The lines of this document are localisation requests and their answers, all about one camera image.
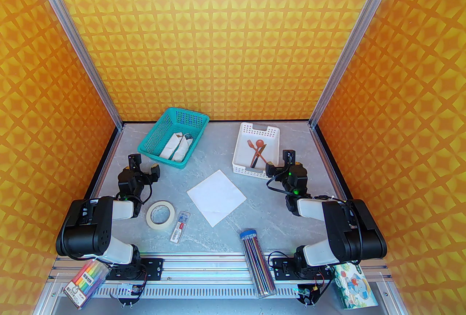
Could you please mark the aluminium frame post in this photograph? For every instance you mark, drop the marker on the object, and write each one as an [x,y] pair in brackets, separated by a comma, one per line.
[358,33]
[72,33]

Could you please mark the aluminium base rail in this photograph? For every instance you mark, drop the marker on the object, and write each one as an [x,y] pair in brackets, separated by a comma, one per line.
[211,266]

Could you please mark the rolled white napkin bundle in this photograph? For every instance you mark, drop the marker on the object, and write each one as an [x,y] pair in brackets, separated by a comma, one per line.
[169,149]

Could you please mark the masking tape roll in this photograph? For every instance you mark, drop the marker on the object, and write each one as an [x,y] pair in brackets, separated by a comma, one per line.
[160,227]

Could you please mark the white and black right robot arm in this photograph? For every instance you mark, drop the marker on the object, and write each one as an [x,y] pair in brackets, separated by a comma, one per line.
[349,230]

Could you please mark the white paper napkin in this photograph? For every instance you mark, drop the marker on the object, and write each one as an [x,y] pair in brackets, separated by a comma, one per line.
[216,197]

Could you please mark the cutlery piece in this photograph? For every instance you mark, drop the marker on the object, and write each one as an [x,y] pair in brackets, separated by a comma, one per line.
[187,137]

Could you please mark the white plastic perforated basket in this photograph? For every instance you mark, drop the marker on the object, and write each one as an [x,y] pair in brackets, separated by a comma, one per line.
[242,157]

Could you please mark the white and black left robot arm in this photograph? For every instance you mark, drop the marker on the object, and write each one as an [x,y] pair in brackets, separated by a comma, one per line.
[87,230]

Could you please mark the teal plastic mesh basket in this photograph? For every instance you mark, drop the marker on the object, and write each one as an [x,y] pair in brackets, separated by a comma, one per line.
[189,119]

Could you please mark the small controller board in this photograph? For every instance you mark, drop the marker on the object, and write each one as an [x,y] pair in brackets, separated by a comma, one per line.
[306,293]
[131,292]

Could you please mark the brown knife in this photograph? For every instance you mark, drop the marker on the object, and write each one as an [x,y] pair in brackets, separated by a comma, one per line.
[256,159]

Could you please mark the colour marker pack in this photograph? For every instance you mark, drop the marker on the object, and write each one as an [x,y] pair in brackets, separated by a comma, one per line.
[85,282]

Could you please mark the small clear refill box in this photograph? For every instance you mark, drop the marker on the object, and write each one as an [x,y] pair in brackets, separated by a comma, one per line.
[179,228]

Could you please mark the cartoon print tissue pack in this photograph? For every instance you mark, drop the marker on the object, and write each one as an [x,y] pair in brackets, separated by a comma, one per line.
[355,288]

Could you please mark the brown spoon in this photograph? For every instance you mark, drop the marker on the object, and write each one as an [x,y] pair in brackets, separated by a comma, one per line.
[259,142]

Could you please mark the clear pencil tube blue cap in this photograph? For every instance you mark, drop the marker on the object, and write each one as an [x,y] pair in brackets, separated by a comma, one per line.
[256,262]

